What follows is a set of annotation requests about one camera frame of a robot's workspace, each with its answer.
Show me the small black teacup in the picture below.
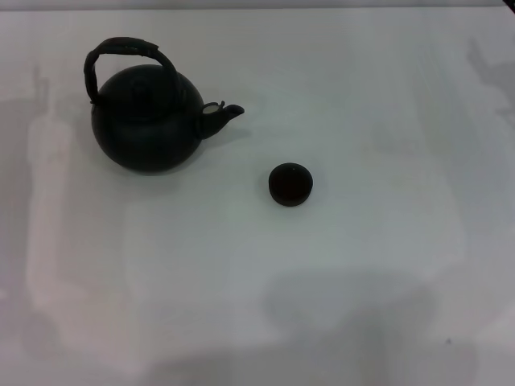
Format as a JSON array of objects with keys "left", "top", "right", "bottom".
[{"left": 268, "top": 162, "right": 314, "bottom": 207}]

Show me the black round teapot with handle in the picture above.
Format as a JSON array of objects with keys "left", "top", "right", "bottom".
[{"left": 83, "top": 36, "right": 245, "bottom": 176}]

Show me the black teapot lid with knob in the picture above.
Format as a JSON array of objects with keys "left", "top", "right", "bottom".
[{"left": 105, "top": 66, "right": 179, "bottom": 122}]

